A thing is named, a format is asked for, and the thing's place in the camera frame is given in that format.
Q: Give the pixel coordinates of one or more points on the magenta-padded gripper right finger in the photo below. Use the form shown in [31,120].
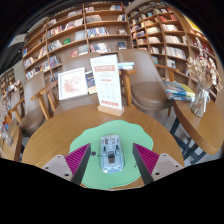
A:
[149,159]

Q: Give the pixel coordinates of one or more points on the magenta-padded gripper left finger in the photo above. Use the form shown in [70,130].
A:
[76,159]

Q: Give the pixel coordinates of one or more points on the transparent computer mouse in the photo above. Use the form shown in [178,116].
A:
[111,155]

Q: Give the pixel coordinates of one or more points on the green cloud-shaped mouse pad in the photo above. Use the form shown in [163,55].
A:
[96,176]

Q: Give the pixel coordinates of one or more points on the round wooden side table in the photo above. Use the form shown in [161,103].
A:
[11,148]
[203,130]

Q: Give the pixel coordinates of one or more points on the stack of colourful books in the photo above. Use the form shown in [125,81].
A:
[180,91]

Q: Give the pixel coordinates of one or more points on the white framed flower picture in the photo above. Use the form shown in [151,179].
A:
[72,84]

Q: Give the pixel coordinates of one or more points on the dark book with yellow edge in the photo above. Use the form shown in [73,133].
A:
[90,82]

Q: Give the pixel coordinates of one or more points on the white sign in wooden stand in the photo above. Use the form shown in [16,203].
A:
[106,86]

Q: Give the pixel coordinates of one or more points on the glass vase with beige flowers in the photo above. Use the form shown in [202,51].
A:
[201,90]

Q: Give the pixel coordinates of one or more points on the flat stack of pale books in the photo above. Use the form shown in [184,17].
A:
[125,65]

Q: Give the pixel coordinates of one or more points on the small distant wooden bookshelf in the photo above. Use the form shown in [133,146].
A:
[7,81]

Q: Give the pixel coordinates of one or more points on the wide wooden bookshelf with books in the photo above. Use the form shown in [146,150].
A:
[73,33]

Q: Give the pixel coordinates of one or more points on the angled wooden bookshelf with books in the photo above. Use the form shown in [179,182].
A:
[166,33]

